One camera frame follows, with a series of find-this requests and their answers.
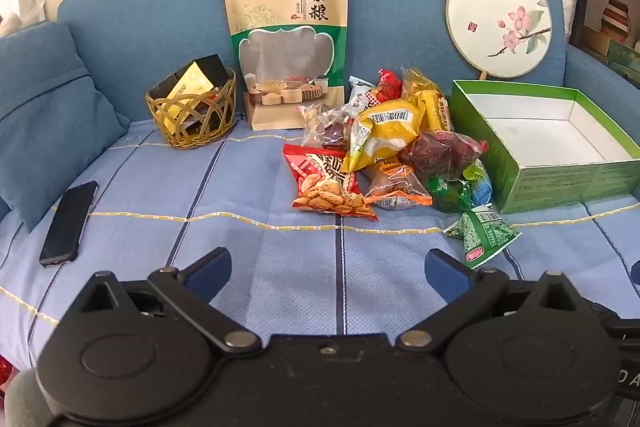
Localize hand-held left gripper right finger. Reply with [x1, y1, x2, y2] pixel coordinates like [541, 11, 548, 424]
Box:
[396, 249, 581, 351]

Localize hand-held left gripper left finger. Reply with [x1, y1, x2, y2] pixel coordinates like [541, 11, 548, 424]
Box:
[75, 247, 263, 354]

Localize green triangular snack packet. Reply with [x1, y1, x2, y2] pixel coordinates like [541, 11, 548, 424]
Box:
[444, 206, 521, 269]

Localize small green snack packet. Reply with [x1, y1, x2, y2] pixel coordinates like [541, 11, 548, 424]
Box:
[429, 176, 474, 214]

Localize blue green snack packet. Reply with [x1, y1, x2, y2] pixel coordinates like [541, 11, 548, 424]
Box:
[462, 161, 494, 208]

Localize dark red dates packet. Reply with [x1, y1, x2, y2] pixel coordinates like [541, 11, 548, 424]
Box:
[399, 130, 489, 181]

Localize green cardboard box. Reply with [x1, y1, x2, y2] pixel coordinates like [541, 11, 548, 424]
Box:
[450, 79, 640, 215]

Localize red cracker snack packet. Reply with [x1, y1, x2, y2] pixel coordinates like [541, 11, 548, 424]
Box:
[282, 144, 379, 221]

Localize yellow red-label snack packet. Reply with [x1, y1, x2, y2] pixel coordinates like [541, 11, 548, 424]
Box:
[416, 90, 454, 134]

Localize blue plaid blanket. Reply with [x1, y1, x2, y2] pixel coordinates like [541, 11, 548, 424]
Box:
[0, 117, 640, 375]

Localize orange brown snack packet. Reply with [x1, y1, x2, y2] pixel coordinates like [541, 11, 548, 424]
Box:
[364, 162, 434, 210]

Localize woven wicker basket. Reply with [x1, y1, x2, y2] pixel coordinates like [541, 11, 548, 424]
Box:
[145, 68, 237, 150]

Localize black smartphone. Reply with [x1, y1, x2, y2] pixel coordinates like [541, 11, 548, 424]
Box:
[39, 180, 99, 268]

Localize clear nut snack packet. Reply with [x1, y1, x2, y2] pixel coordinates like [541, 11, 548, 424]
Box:
[297, 103, 355, 148]

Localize black and gold box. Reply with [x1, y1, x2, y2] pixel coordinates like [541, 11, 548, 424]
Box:
[151, 54, 230, 135]

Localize white snack packet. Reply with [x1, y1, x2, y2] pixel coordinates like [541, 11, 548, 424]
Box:
[348, 76, 382, 118]

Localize blue cushion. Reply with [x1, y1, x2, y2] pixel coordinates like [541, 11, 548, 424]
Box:
[0, 21, 132, 233]

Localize round floral fan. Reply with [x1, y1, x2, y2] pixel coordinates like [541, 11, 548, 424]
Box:
[445, 0, 553, 80]

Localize large kraft grain pouch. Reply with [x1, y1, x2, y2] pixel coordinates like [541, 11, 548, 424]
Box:
[219, 0, 351, 131]

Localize blue fabric sofa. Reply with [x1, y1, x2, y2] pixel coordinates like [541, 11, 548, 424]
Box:
[0, 0, 640, 375]

